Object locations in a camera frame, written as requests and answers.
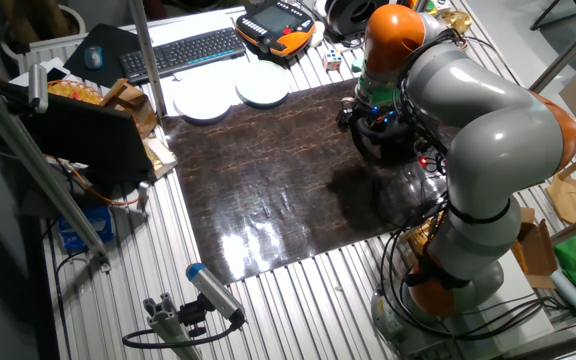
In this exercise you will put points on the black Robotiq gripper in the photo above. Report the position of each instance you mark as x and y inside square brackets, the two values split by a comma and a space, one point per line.
[375, 112]

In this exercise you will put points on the black racing steering wheel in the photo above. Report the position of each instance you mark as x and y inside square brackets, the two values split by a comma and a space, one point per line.
[359, 140]

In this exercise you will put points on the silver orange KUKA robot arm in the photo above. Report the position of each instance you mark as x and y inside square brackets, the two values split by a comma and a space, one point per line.
[493, 125]

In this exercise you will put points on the black steering wheel base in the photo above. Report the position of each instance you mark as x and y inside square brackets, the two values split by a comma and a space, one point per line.
[398, 150]

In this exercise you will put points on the Rubik's cube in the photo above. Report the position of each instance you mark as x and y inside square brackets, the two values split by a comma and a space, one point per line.
[332, 59]

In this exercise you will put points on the white plate with green rim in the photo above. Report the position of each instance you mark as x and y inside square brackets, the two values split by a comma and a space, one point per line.
[263, 84]

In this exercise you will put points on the black filament spool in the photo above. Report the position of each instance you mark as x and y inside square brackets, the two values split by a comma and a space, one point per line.
[348, 15]

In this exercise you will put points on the dark brown marble mat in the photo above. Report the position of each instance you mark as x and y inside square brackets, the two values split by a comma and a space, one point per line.
[268, 175]

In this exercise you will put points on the orange black teach pendant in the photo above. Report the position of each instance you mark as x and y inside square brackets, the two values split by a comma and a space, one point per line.
[273, 22]

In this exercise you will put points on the yellow green button box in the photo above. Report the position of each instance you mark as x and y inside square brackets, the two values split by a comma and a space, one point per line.
[430, 7]

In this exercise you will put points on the gold shiny object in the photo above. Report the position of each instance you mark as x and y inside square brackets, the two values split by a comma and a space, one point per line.
[458, 21]

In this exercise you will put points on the white round plate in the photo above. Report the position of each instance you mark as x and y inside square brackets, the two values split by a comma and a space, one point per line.
[208, 74]
[202, 102]

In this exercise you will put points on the black computer keyboard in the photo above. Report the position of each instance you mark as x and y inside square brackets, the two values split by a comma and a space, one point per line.
[183, 52]

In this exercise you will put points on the white yellow packet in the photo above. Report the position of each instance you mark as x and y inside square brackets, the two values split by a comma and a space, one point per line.
[160, 155]

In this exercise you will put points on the open brown cardboard box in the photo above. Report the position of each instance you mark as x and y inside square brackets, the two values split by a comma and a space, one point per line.
[535, 250]

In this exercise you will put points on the black mouse pad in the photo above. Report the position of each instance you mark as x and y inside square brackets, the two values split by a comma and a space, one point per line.
[113, 45]

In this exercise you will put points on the blue grey computer mouse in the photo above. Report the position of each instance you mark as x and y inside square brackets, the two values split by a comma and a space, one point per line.
[93, 57]

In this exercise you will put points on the black laptop screen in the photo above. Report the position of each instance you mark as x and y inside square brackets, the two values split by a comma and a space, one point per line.
[88, 135]

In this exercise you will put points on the blue tissue pack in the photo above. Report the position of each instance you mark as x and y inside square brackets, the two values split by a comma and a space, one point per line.
[85, 230]

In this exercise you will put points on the white paper roll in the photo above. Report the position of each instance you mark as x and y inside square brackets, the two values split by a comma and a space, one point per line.
[570, 295]

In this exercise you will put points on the small white box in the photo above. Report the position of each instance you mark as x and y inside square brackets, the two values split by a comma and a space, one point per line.
[50, 65]

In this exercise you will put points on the aluminium profile post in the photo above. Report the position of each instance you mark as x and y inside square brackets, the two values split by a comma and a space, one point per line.
[568, 50]
[145, 55]

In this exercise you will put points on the silver camera with blue cap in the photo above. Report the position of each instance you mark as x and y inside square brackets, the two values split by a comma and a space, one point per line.
[213, 290]

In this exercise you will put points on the black camera ball mount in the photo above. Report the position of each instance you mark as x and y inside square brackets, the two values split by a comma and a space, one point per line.
[193, 315]

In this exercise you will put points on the aluminium profile camera mount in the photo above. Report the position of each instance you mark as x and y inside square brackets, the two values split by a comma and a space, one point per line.
[165, 325]

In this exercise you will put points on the silver depth camera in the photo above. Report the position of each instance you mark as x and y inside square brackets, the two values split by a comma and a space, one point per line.
[38, 87]

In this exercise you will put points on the slanted aluminium frame pole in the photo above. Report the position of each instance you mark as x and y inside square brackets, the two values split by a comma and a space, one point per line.
[33, 160]

